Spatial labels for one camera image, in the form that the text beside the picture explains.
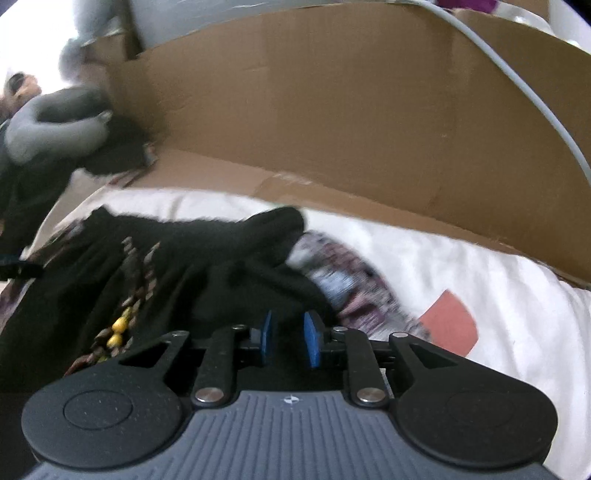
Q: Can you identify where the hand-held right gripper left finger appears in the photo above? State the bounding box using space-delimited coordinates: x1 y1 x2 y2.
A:
117 310 275 409

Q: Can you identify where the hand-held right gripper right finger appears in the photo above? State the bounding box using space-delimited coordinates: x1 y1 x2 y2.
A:
302 310 468 409

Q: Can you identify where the black knit floral-lined garment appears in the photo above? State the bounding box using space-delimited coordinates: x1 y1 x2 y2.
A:
0 206 435 398

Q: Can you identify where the white bear print blanket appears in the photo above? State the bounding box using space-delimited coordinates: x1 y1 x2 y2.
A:
32 185 591 480

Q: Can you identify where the large cardboard panel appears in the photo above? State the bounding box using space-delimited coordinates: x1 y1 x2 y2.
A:
88 0 591 291

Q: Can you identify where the dark cloth pile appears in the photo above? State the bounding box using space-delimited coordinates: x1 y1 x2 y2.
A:
0 113 155 259

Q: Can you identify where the grey neck pillow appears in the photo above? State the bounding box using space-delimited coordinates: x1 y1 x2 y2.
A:
4 88 114 164

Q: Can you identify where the small brown toy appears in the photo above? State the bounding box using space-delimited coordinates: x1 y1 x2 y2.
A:
4 68 43 109

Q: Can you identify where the purple floral cloth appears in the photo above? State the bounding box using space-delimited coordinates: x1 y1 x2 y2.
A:
436 0 499 12

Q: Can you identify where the white cable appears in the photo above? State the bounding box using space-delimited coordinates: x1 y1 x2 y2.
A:
413 0 591 183

